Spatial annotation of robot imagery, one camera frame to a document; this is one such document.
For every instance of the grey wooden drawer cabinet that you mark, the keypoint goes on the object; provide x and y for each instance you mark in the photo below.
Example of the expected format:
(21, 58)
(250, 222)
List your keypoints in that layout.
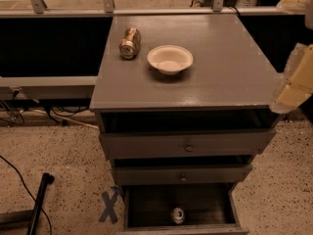
(229, 72)

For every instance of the grey bottom drawer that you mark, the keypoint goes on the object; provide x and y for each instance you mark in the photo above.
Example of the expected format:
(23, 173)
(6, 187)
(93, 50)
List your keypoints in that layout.
(192, 209)

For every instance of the white paper bowl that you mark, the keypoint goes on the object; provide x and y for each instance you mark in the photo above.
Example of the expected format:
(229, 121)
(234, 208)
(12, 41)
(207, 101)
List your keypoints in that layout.
(170, 59)

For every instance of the black metal stand leg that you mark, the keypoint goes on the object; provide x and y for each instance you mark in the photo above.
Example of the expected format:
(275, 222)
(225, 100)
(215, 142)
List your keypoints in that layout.
(27, 219)

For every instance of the grey drawer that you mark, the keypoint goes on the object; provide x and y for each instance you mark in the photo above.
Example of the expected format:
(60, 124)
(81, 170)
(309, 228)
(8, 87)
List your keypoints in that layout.
(192, 209)
(193, 170)
(178, 134)

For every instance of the grey lower wall ledge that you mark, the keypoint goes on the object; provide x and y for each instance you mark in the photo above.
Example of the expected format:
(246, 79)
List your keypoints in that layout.
(48, 87)

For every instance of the grey middle drawer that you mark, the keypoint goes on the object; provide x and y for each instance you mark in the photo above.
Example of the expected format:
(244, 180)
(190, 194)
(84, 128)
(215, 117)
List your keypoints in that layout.
(193, 170)

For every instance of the orange soda can lying down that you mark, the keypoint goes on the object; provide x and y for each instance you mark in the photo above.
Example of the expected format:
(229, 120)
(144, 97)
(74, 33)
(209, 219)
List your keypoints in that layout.
(130, 44)

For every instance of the grey top drawer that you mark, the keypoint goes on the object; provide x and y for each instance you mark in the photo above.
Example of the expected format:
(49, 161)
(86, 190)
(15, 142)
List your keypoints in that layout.
(178, 134)

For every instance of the blue tape cross mark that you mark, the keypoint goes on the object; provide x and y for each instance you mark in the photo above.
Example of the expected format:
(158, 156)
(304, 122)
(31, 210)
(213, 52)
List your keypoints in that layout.
(109, 211)

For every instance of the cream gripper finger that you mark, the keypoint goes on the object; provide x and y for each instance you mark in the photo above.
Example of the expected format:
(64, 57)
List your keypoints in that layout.
(297, 81)

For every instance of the grey metal railing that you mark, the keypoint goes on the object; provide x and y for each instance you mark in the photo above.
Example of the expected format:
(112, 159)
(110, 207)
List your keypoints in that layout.
(130, 4)

